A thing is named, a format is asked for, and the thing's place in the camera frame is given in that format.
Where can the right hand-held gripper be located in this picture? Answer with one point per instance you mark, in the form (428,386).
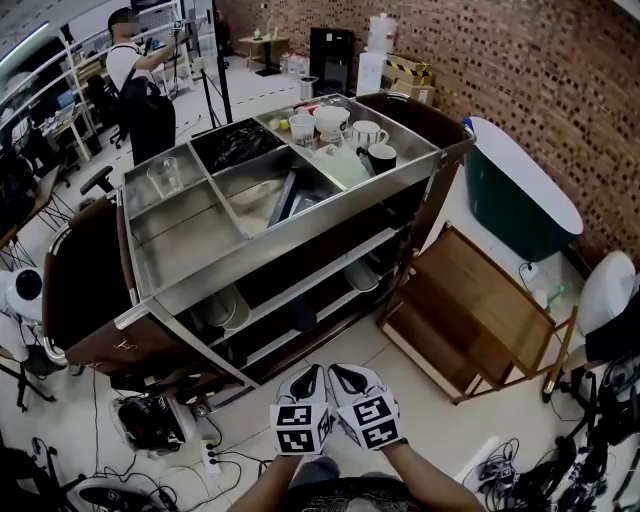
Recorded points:
(375,420)

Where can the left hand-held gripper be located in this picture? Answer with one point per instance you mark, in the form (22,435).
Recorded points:
(300,430)

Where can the wooden surface stand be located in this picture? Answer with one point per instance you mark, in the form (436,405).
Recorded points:
(475,300)

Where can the person's right forearm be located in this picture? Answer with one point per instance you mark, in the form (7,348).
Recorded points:
(425,475)

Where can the person's left forearm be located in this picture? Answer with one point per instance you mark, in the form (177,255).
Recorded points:
(270,485)

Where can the person's torso in dark clothing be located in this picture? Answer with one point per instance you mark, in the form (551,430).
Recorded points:
(350,495)

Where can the white power strip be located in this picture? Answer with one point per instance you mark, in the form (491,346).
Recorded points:
(211,457)

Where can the clear plastic bottle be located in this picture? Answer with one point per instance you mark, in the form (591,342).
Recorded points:
(550,290)

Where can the steel service cart with shelves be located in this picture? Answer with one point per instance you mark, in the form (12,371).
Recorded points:
(185,240)

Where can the black flat box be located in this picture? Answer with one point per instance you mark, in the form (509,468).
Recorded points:
(300,200)

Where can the dark garment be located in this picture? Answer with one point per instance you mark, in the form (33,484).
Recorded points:
(615,340)

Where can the green tub with white rim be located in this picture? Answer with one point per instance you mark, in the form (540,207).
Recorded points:
(505,200)

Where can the black mug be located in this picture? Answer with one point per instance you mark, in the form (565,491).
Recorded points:
(382,161)

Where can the white chair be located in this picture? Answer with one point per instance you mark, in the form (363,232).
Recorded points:
(607,295)

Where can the striped white mug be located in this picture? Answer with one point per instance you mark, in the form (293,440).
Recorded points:
(367,136)

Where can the clear measuring cup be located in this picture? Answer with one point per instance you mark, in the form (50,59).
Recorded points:
(165,180)

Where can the black plastic bag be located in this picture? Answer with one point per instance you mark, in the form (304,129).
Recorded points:
(237,145)

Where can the white paper cup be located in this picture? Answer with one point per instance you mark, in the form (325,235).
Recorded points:
(302,131)

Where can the white ceramic bowl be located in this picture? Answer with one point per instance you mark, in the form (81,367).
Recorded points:
(330,120)

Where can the white robot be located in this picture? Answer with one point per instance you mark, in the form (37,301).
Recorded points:
(25,285)

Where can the black office chair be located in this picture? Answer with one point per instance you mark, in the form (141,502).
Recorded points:
(97,179)

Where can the plain cardboard box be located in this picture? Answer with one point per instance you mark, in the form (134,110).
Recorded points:
(412,92)

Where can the grey waste bin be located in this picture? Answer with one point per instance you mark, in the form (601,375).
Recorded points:
(309,89)

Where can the cardboard box with striped tape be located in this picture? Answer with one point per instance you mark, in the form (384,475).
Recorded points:
(410,67)

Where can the black water dispenser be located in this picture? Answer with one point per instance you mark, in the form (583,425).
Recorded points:
(330,60)

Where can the black tripod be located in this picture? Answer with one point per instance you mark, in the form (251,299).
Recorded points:
(223,75)

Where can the pack of clear bottles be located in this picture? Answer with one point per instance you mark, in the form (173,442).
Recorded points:
(295,65)

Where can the white water dispenser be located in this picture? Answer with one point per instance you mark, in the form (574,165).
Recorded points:
(377,50)

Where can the small wooden table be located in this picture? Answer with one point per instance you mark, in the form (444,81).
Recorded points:
(262,42)

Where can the green bottle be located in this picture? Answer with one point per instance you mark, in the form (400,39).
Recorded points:
(257,34)

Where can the white shelving rack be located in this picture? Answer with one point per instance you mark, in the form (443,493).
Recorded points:
(75,65)

